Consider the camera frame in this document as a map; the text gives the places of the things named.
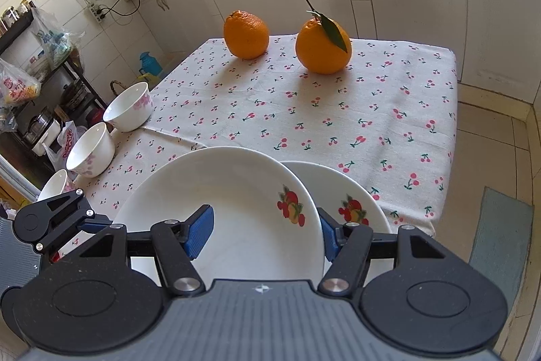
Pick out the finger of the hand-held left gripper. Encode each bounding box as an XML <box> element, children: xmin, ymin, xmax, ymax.
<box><xmin>36</xmin><ymin>189</ymin><xmax>112</xmax><ymax>252</ymax></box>

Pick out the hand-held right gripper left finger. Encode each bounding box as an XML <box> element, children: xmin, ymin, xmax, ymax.
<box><xmin>72</xmin><ymin>204</ymin><xmax>214</xmax><ymax>296</ymax></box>

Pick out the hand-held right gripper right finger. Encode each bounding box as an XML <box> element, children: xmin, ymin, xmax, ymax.
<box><xmin>317</xmin><ymin>207</ymin><xmax>451</xmax><ymax>296</ymax></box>

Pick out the white plate fruit print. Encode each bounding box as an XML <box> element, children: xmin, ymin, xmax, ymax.
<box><xmin>111</xmin><ymin>146</ymin><xmax>325</xmax><ymax>290</ymax></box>
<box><xmin>279</xmin><ymin>161</ymin><xmax>392</xmax><ymax>273</ymax></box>

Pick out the white bowl pink floral print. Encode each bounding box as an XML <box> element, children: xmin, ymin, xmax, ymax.
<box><xmin>65</xmin><ymin>122</ymin><xmax>116</xmax><ymax>178</ymax></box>
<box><xmin>37</xmin><ymin>169</ymin><xmax>77</xmax><ymax>203</ymax></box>
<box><xmin>102</xmin><ymin>82</ymin><xmax>154</xmax><ymax>132</ymax></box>

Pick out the white bag red print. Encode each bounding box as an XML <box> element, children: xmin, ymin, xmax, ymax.
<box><xmin>44</xmin><ymin>120</ymin><xmax>79</xmax><ymax>176</ymax></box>

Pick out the steel pot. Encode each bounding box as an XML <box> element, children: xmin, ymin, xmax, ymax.
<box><xmin>23</xmin><ymin>111</ymin><xmax>62</xmax><ymax>146</ymax></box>

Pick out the cherry print tablecloth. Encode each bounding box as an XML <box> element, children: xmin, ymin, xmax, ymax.
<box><xmin>55</xmin><ymin>35</ymin><xmax>459</xmax><ymax>260</ymax></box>

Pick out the plastic bag red print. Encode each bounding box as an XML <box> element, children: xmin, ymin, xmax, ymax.
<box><xmin>0</xmin><ymin>59</ymin><xmax>43</xmax><ymax>108</ymax></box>

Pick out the blue thermos jug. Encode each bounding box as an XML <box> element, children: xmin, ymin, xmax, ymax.
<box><xmin>139</xmin><ymin>51</ymin><xmax>163</xmax><ymax>80</ymax></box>

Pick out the blue green floor mat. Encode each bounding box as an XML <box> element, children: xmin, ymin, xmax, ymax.
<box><xmin>467</xmin><ymin>187</ymin><xmax>535</xmax><ymax>294</ymax></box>

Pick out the orange with green leaf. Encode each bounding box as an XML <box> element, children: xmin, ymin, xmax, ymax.
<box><xmin>295</xmin><ymin>0</ymin><xmax>353</xmax><ymax>75</ymax></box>

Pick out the clear plastic bag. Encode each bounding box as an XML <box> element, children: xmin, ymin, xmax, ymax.
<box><xmin>29</xmin><ymin>6</ymin><xmax>85</xmax><ymax>68</ymax></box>

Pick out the bumpy orange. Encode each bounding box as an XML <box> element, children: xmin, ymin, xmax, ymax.
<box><xmin>224</xmin><ymin>10</ymin><xmax>270</xmax><ymax>60</ymax></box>

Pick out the black metal shelf rack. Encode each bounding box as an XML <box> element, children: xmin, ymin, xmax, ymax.
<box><xmin>0</xmin><ymin>12</ymin><xmax>108</xmax><ymax>159</ymax></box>

